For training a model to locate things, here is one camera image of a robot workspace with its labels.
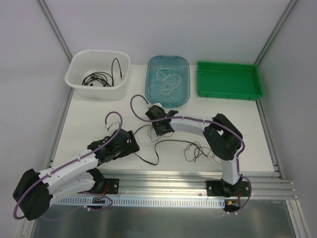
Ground aluminium corner post right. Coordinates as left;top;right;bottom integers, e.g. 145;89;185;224
254;0;299;66

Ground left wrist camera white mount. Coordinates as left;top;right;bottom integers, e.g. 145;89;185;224
105;121;120;130

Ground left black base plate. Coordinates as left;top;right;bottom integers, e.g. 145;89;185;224
96;178;120;195

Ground thin white wire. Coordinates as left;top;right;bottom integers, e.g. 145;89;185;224
148;66;184;100

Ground blue translucent plastic container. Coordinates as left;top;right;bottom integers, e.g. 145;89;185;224
145;56;190;108

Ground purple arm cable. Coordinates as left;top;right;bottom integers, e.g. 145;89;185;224
13;111;124;220
130;94;246;179

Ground black ribbon cable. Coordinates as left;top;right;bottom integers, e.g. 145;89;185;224
132;125;196;166

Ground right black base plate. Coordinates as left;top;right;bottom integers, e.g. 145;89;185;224
206;180;251;198

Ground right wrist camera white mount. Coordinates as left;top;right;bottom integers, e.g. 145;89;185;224
148;102;163;108

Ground aluminium corner post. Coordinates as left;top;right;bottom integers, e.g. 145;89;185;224
37;0;73;62
254;0;299;66

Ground black USB cable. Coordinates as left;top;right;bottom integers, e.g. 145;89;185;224
81;58;124;88

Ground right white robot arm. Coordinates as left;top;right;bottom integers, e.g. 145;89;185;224
145;105;245;197

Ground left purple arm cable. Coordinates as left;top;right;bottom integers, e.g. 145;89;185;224
13;111;124;220

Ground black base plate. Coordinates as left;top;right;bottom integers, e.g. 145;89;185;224
96;178;120;195
206;180;251;198

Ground white translucent plastic tub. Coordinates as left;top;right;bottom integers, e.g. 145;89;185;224
64;50;131;100

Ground aluminium mounting rail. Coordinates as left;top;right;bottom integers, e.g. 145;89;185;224
101;169;299;200

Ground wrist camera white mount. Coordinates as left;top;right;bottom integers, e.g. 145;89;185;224
148;102;163;108
105;121;120;130

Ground white slotted cable duct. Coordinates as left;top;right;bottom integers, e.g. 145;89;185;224
56;195;225;209

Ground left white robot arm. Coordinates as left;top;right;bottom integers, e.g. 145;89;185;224
13;129;140;221

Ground green plastic tray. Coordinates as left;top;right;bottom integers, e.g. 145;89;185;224
197;61;264;101

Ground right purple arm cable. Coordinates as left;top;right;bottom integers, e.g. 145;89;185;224
130;94;246;179

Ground aluminium corner post left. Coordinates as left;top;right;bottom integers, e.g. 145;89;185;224
37;0;73;62

